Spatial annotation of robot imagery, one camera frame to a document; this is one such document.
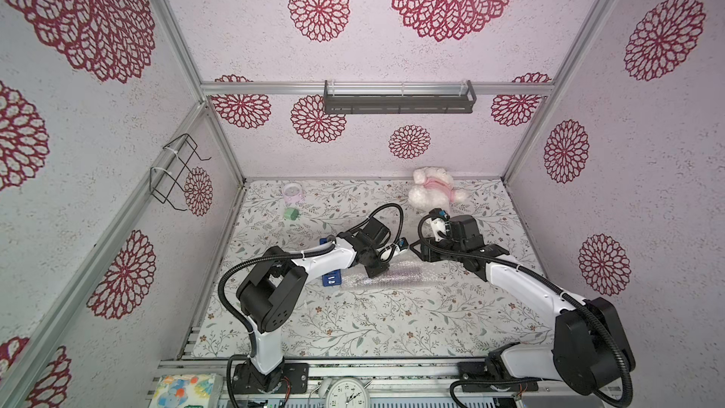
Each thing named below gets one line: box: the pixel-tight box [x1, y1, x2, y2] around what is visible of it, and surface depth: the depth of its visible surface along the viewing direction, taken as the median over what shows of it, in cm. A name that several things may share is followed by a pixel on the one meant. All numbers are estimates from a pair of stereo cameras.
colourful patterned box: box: [149, 373, 224, 408], surface depth 69 cm
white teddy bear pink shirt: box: [407, 167, 467, 221], surface depth 108 cm
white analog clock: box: [325, 377, 371, 408], surface depth 69 cm
